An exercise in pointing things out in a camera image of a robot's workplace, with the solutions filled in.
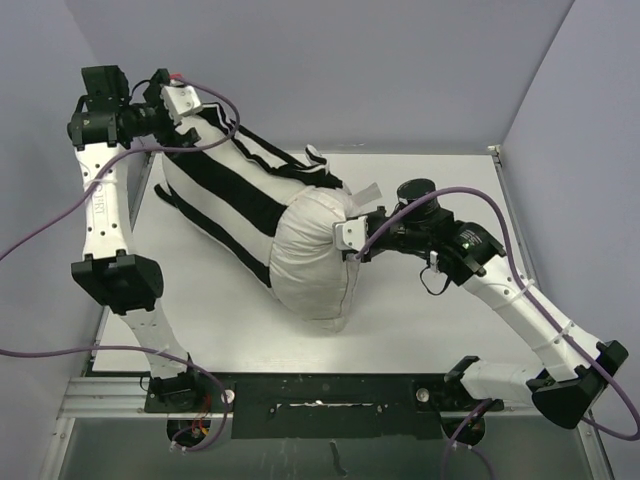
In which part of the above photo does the aluminium frame rail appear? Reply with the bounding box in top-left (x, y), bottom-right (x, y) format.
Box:
top-left (58, 377), bottom-right (146, 419)

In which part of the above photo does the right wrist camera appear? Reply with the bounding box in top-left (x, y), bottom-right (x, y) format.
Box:
top-left (332, 215), bottom-right (368, 252)

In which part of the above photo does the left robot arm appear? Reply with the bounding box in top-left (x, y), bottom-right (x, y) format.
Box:
top-left (67, 65), bottom-right (205, 411)

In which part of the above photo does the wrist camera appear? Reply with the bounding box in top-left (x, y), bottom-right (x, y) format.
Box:
top-left (332, 215), bottom-right (368, 252)
top-left (160, 77), bottom-right (203, 125)

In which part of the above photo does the purple cable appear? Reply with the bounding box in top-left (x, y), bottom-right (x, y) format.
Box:
top-left (352, 185), bottom-right (640, 441)
top-left (0, 77), bottom-right (242, 451)

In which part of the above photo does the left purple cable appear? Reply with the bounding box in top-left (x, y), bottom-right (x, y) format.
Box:
top-left (0, 77), bottom-right (242, 451)

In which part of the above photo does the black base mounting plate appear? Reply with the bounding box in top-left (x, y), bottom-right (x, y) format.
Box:
top-left (144, 373), bottom-right (479, 440)

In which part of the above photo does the black white striped pillowcase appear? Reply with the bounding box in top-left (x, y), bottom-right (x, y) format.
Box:
top-left (154, 126), bottom-right (350, 291)

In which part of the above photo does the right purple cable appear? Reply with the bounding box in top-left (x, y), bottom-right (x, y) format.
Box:
top-left (352, 185), bottom-right (640, 441)

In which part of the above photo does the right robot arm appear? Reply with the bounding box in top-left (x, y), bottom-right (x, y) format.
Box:
top-left (333, 179), bottom-right (629, 429)

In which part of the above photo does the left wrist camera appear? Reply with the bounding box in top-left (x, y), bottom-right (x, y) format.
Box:
top-left (160, 77), bottom-right (203, 125)

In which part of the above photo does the white pillow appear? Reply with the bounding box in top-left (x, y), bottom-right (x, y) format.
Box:
top-left (269, 183), bottom-right (381, 333)

